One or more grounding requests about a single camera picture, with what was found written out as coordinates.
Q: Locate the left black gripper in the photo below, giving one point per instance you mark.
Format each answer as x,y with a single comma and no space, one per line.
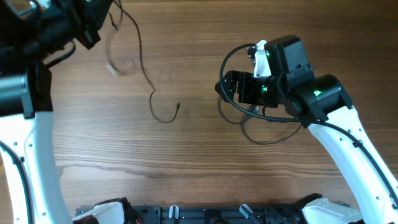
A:
88,35

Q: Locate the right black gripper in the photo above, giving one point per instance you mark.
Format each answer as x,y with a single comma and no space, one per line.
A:
234,86

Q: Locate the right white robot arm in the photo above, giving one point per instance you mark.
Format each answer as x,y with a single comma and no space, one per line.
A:
283,76

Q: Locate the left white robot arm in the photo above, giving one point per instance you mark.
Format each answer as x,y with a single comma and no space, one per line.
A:
27,38

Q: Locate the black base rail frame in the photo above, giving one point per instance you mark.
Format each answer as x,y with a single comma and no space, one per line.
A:
279,213

